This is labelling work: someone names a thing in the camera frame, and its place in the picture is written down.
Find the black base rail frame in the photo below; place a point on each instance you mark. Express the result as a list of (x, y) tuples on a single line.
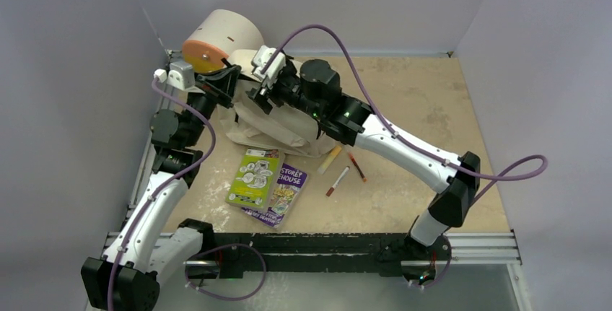
[(229, 255)]

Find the beige canvas backpack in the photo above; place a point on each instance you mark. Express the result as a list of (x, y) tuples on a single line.
[(285, 128)]

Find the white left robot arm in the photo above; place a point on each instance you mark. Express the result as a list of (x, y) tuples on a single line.
[(131, 271)]

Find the green paperback book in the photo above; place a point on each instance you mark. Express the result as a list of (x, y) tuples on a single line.
[(255, 179)]

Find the purple paperback book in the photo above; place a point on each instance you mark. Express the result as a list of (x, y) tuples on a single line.
[(289, 185)]

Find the yellow orange highlighter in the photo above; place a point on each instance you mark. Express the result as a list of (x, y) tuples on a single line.
[(329, 159)]

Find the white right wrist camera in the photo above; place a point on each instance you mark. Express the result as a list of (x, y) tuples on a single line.
[(267, 63)]

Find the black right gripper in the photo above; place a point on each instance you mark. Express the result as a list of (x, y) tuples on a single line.
[(262, 97)]

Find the thin red pen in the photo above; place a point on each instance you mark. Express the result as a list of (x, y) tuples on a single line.
[(356, 165)]

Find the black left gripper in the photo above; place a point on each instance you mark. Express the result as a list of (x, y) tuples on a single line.
[(219, 85)]

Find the round drawer cabinet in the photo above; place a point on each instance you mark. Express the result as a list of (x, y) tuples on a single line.
[(217, 37)]

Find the aluminium side rail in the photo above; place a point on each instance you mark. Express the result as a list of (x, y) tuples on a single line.
[(147, 159)]

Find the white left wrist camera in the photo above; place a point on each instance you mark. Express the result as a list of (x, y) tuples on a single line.
[(179, 74)]

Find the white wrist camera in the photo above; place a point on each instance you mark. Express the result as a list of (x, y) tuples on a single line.
[(179, 74), (267, 63)]

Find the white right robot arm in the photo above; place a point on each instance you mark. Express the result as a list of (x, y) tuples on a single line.
[(314, 88)]

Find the white brown marker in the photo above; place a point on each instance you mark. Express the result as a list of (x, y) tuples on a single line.
[(336, 183)]

